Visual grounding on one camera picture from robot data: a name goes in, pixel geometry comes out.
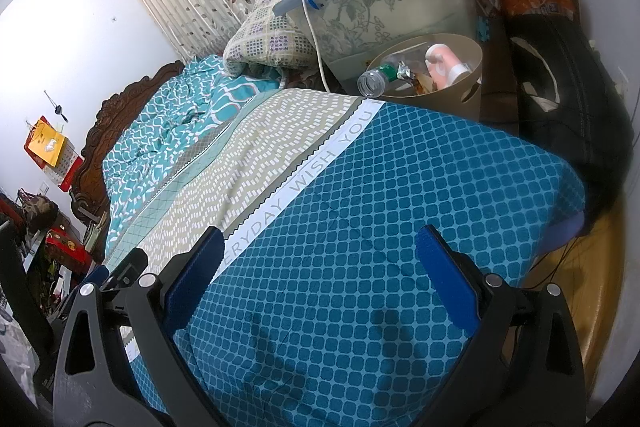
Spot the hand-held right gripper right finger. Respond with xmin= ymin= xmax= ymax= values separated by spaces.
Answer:
xmin=415 ymin=224 xmax=586 ymax=427

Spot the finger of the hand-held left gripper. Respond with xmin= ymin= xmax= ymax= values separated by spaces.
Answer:
xmin=102 ymin=247 xmax=151 ymax=293

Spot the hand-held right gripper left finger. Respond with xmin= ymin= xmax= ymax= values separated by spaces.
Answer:
xmin=52 ymin=227 xmax=226 ymax=427

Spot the beige trash bin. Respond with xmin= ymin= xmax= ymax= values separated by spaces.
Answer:
xmin=362 ymin=34 xmax=483 ymax=122

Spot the clear plastic bottle green label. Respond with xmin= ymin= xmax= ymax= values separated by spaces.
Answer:
xmin=357 ymin=62 xmax=401 ymax=98

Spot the red white wrapper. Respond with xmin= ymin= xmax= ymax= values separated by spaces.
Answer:
xmin=425 ymin=44 xmax=473 ymax=88

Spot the red gift bag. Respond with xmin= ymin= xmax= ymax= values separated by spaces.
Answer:
xmin=45 ymin=229 xmax=96 ymax=268

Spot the brown handbag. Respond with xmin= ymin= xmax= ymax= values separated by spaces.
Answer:
xmin=20 ymin=189 xmax=58 ymax=233

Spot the carved wooden headboard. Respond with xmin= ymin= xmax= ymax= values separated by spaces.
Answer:
xmin=70 ymin=59 xmax=186 ymax=258

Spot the teal wave patterned quilt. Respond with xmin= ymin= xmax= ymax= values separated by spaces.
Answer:
xmin=102 ymin=54 xmax=286 ymax=248

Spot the black bag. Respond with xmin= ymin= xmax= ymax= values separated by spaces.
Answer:
xmin=505 ymin=14 xmax=636 ymax=228

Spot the grid patterned pillow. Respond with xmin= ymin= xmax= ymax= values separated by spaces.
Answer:
xmin=222 ymin=0 xmax=326 ymax=75

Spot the clear storage box blue latch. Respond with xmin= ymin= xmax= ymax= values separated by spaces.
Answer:
xmin=272 ymin=0 xmax=481 ymax=78

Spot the red yellow wall calendar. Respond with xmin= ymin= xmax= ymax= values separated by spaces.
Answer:
xmin=25 ymin=117 xmax=83 ymax=192

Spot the dark wall hanger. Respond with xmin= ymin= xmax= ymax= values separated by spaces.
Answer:
xmin=44 ymin=89 xmax=68 ymax=122

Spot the white cable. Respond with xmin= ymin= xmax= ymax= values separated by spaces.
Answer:
xmin=300 ymin=0 xmax=333 ymax=92

